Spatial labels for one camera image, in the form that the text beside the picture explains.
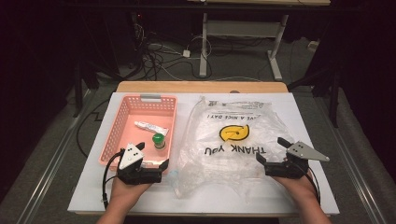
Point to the person's left hand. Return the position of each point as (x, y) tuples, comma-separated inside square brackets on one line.
[(126, 191)]

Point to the white metal desk frame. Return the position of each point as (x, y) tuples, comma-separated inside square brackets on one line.
[(204, 46)]

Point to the small green-capped bottle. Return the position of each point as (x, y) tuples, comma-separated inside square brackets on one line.
[(159, 140)]

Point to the white ointment tube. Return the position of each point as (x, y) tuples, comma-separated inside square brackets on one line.
[(151, 127)]

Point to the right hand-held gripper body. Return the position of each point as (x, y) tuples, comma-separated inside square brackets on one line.
[(289, 169)]

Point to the white power adapter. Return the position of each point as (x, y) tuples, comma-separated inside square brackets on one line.
[(186, 53)]

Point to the wooden table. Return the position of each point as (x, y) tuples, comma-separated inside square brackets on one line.
[(202, 87)]

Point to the clear plastic bag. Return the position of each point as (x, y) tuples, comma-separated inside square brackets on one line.
[(218, 168)]

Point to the white board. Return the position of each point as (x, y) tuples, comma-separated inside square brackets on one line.
[(93, 193)]

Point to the pink plastic basket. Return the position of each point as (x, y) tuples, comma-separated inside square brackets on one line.
[(137, 137)]

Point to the metal floor rail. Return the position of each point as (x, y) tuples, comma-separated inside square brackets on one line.
[(49, 174), (358, 180)]

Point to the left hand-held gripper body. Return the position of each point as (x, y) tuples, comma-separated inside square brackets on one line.
[(140, 175)]

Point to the person's right hand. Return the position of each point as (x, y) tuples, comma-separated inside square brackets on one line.
[(300, 188)]

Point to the black metal stand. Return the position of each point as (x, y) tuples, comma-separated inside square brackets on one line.
[(79, 81), (333, 90)]

